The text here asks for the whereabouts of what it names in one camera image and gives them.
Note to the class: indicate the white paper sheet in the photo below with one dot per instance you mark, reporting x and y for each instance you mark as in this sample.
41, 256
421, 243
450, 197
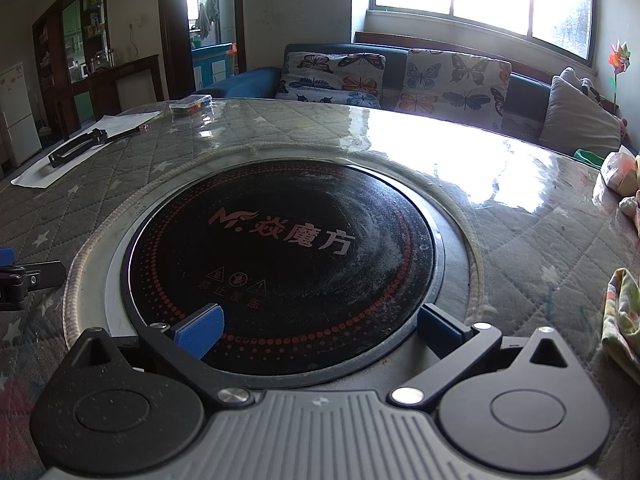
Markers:
41, 174

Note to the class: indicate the dark wooden cabinet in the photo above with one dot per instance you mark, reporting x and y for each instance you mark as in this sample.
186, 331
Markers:
77, 68

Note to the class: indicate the white refrigerator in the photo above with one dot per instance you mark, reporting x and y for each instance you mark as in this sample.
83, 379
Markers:
18, 124

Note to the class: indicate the blue sofa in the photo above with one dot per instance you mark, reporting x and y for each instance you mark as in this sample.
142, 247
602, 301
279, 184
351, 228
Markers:
523, 114

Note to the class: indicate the green plastic bowl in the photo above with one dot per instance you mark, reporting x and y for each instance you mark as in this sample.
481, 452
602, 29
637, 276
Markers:
589, 158

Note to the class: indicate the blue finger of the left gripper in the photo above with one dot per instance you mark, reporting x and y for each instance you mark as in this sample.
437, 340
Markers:
7, 256

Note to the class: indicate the right butterfly print cushion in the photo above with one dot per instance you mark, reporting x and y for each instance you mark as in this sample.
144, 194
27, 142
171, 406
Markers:
458, 87

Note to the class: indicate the beige crumpled garment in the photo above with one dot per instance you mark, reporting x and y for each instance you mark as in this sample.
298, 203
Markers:
619, 175

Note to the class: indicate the round black induction cooktop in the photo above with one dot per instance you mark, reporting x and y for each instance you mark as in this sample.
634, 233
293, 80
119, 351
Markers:
319, 269

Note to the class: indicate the grey pillow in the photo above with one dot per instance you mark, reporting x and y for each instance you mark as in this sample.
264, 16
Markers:
574, 121

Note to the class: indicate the butterfly print cushion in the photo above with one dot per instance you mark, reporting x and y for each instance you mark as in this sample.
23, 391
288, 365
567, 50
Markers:
354, 79
458, 87

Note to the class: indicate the floral patterned pajama shirt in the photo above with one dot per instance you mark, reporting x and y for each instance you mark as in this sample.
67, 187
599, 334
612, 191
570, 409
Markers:
620, 336

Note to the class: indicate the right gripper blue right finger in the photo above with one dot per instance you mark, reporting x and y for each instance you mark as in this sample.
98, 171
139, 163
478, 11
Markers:
440, 331

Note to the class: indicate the clear plastic card box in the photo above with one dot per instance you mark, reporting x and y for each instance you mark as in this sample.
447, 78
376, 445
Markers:
191, 104

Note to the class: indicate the black handle tool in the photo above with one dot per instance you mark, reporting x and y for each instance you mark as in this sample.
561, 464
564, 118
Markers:
84, 143

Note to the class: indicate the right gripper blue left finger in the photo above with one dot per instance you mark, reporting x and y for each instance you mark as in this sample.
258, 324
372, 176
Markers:
198, 333

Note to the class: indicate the blue white small cabinet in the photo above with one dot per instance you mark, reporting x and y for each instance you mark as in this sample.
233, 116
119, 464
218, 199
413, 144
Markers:
211, 64

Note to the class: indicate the left butterfly print cushion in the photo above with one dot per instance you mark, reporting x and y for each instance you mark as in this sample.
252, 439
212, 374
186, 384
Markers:
354, 79

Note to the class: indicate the colourful pinwheel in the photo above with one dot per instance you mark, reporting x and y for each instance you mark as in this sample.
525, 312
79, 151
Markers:
619, 60

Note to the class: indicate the white plush toy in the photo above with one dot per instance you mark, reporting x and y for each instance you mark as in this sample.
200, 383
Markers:
584, 85

